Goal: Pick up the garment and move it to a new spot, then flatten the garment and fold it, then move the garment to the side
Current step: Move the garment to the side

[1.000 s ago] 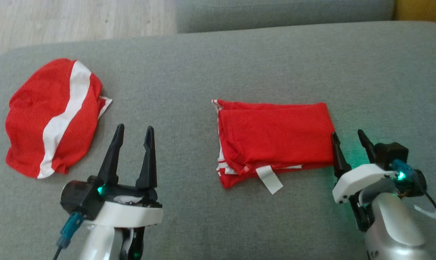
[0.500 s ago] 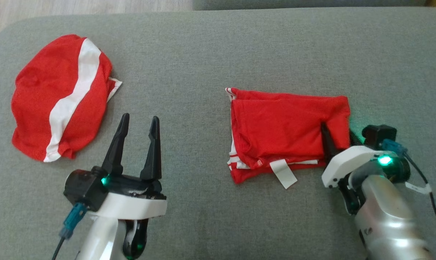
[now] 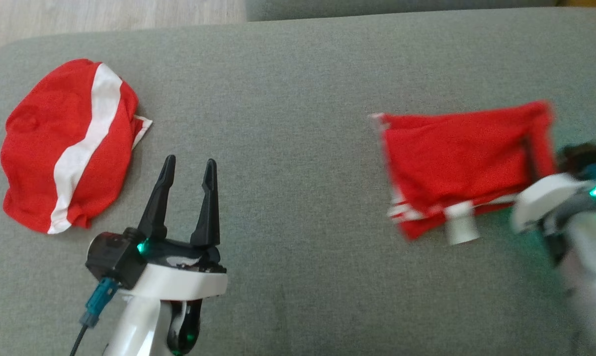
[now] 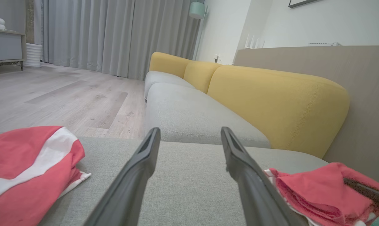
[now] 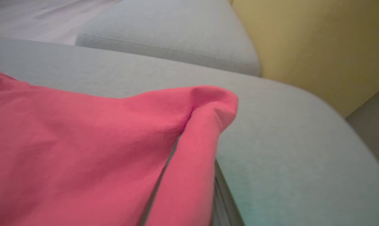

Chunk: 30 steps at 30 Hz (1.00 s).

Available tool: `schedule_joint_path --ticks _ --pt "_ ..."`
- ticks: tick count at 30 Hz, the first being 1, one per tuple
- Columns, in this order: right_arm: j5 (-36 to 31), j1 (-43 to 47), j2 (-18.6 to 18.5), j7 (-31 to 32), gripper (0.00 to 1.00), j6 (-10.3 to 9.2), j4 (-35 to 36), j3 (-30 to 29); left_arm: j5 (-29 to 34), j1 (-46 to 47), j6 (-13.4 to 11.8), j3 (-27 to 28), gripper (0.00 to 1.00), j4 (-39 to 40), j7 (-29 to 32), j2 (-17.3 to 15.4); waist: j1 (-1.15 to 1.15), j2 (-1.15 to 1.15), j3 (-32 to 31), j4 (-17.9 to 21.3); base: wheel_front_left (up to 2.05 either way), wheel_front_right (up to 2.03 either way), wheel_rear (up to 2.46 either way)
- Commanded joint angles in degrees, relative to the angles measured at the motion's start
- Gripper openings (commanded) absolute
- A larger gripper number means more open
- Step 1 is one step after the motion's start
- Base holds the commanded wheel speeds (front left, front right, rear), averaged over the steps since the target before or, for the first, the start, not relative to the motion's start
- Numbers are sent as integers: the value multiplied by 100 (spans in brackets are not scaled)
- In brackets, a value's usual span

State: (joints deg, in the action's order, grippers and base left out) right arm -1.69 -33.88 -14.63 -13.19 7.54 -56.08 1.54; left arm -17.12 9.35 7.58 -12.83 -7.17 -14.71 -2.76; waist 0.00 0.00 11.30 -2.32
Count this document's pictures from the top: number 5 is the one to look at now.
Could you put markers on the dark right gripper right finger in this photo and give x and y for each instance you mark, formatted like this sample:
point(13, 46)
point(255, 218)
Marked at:
point(225, 207)

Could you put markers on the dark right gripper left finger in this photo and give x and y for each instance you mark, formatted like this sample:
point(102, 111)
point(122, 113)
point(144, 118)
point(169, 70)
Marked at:
point(159, 188)

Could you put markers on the red shorts with white stripes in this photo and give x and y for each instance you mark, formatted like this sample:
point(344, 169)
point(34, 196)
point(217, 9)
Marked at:
point(82, 150)

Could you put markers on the large grey sofa seat cushion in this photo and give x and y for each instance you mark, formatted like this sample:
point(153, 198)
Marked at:
point(287, 141)

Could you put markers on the small grey sofa cushion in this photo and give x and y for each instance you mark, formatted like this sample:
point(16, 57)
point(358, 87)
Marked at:
point(177, 28)

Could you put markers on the yellow sofa cushion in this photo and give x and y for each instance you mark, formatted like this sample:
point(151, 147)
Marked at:
point(318, 44)

